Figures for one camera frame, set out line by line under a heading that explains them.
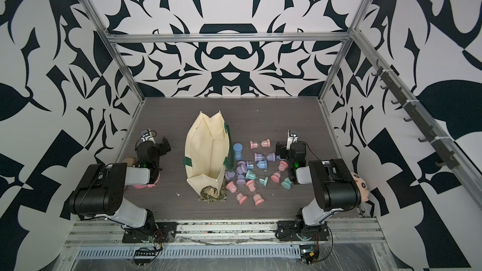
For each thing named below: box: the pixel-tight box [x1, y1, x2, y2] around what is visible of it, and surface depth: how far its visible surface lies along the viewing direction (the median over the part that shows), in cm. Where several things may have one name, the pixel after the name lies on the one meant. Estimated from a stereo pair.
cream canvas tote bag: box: [184, 111, 230, 198], surface depth 87 cm
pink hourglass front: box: [246, 180, 265, 207], surface depth 83 cm
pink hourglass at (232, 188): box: [225, 181, 248, 206], surface depth 85 cm
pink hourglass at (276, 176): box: [270, 160, 289, 184], surface depth 91 cm
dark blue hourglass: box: [232, 143, 243, 161], surface depth 91 cm
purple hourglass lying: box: [254, 152, 276, 163], surface depth 94 cm
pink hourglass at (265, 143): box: [249, 138, 271, 150], surface depth 98 cm
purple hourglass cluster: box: [236, 160, 248, 176], surface depth 87 cm
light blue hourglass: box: [246, 159, 268, 171], surface depth 91 cm
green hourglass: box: [244, 169, 270, 187], surface depth 88 cm
